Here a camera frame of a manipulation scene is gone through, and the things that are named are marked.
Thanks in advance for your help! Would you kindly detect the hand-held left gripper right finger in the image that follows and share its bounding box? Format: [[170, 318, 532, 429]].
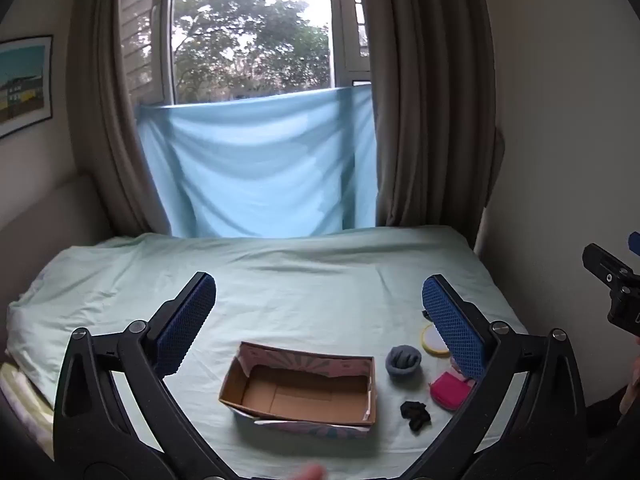
[[404, 274, 587, 480]]

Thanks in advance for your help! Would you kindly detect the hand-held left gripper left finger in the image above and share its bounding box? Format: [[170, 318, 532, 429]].
[[52, 271, 227, 480]]

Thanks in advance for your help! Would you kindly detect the white mesh pad yellow rim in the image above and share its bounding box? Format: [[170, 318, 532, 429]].
[[420, 323, 452, 357]]

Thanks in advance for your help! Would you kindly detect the grey-blue sock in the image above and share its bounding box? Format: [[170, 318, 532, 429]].
[[385, 344, 422, 380]]

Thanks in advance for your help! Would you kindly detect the pink pouch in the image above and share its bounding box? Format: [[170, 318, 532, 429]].
[[429, 369, 476, 412]]

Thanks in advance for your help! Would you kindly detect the black scrunchie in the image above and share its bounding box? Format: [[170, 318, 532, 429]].
[[400, 400, 432, 432]]

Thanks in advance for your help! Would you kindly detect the cardboard box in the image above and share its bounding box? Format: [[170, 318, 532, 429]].
[[218, 341, 377, 440]]

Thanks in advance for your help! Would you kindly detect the bed with pale green sheet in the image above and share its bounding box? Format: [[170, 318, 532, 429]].
[[5, 225, 532, 480]]

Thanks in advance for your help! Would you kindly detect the beige padded headboard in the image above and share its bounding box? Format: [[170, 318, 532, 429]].
[[0, 174, 123, 361]]

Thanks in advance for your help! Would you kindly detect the light blue hanging sheet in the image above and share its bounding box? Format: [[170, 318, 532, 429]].
[[136, 85, 378, 239]]

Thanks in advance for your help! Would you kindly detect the pale yellow striped bedding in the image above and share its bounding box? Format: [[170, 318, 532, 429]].
[[0, 360, 57, 438]]

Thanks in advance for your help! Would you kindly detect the beige curtain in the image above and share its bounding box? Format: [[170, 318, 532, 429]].
[[66, 0, 175, 237], [359, 0, 507, 229]]

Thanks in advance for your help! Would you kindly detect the window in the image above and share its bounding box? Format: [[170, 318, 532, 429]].
[[120, 0, 373, 107]]

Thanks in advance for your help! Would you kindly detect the framed wall picture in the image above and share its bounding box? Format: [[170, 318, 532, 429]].
[[0, 35, 54, 139]]

